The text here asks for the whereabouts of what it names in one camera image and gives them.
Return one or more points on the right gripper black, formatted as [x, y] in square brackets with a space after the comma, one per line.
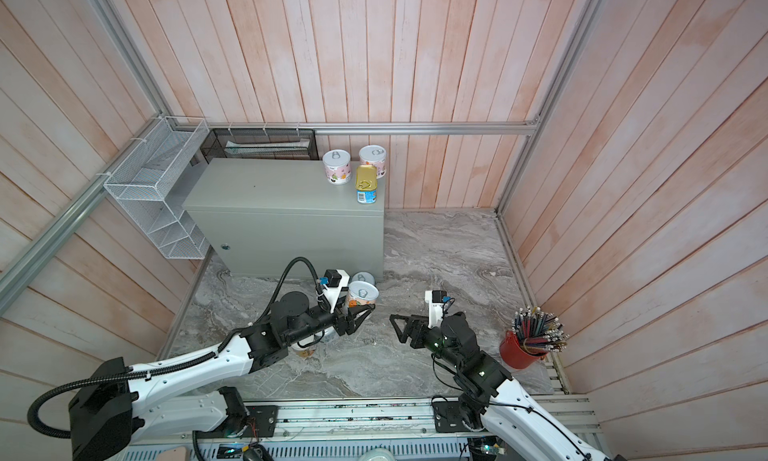
[412, 324]

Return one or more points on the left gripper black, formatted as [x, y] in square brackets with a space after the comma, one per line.
[349, 322]

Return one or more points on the orange labelled can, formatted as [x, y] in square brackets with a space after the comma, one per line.
[362, 293]

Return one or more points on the gold rectangular sardine tin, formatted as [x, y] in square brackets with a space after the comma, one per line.
[366, 184]

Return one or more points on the pink labelled can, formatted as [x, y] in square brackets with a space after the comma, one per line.
[337, 164]

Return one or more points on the pink can front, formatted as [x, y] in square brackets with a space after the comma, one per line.
[376, 156]

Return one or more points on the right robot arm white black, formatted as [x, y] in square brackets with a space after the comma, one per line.
[491, 398]

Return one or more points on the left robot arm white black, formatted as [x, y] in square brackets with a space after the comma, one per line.
[104, 413]

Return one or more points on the teal labelled can near cabinet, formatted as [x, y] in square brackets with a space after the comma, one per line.
[364, 277]

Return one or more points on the amber jar white lid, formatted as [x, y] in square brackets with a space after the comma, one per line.
[304, 352]

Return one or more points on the red pencil holder cup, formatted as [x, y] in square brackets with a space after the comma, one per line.
[534, 334]

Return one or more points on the grey metal cabinet box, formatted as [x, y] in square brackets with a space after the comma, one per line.
[258, 214]

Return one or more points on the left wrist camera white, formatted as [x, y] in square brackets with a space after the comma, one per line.
[332, 284]

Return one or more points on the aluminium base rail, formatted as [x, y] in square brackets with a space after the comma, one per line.
[385, 418]

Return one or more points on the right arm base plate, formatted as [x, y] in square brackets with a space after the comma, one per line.
[454, 416]

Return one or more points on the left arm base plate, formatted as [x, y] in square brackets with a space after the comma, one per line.
[252, 422]

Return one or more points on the black wire mesh basket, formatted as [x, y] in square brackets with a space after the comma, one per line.
[260, 143]

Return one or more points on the white wire mesh shelf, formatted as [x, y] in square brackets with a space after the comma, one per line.
[152, 181]

